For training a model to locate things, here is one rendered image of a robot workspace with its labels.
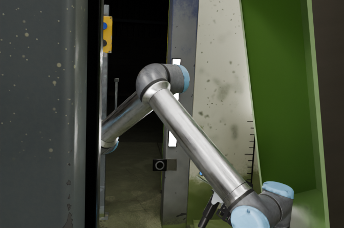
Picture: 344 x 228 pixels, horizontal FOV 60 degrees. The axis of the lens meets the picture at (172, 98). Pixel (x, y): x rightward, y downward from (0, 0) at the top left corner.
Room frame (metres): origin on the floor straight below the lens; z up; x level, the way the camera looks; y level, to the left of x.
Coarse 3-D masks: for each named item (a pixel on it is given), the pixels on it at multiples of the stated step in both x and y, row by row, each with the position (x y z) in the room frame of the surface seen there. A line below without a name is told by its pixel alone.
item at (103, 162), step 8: (104, 8) 2.23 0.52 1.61; (104, 64) 2.24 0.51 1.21; (104, 72) 2.24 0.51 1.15; (104, 80) 2.24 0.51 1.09; (104, 88) 2.24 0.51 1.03; (104, 96) 2.24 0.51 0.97; (104, 104) 2.24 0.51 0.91; (104, 112) 2.24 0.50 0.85; (104, 160) 2.24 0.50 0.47; (104, 168) 2.24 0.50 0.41; (104, 176) 2.24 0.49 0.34; (104, 184) 2.24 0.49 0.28; (104, 192) 2.24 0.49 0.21; (104, 200) 2.24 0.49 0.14; (104, 208) 2.26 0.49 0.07
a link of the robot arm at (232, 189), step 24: (144, 72) 1.03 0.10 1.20; (144, 96) 0.99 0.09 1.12; (168, 96) 0.97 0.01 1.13; (168, 120) 0.93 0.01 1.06; (192, 120) 0.92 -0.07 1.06; (192, 144) 0.86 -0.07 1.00; (216, 168) 0.81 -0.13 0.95; (216, 192) 0.81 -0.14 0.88; (240, 192) 0.77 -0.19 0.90; (240, 216) 0.73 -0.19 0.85; (264, 216) 0.72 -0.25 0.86
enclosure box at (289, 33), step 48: (240, 0) 1.61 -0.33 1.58; (288, 0) 1.68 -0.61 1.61; (336, 0) 1.06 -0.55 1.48; (288, 48) 1.68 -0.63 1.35; (336, 48) 1.06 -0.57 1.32; (288, 96) 1.69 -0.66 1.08; (336, 96) 1.07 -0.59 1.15; (288, 144) 1.69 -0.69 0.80; (336, 144) 1.07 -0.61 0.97; (336, 192) 1.08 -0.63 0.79
